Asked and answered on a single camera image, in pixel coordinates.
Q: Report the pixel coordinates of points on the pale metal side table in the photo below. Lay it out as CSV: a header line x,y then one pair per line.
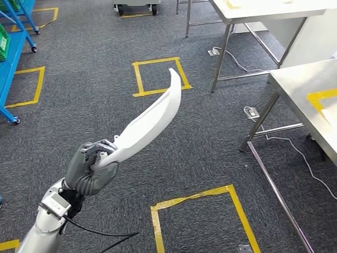
x,y
263,8

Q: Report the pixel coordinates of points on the steel workbench table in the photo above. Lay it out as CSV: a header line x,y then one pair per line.
x,y
295,83

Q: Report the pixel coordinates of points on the green plastic crate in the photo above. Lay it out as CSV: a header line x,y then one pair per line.
x,y
5,35
15,4

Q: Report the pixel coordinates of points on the white curved plastic car part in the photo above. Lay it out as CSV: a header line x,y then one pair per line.
x,y
147,122

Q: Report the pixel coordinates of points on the metal floor socket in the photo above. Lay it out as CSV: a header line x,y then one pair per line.
x,y
213,52
244,249
252,112

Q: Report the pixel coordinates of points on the grey wheeled cart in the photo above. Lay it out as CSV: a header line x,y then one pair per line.
x,y
136,2

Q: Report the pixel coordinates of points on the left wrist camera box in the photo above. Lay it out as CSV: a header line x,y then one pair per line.
x,y
56,202

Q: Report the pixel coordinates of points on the blue metal shelf rack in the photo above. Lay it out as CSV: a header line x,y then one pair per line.
x,y
13,69
33,23

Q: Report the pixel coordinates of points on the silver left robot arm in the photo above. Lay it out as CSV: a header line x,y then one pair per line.
x,y
39,234

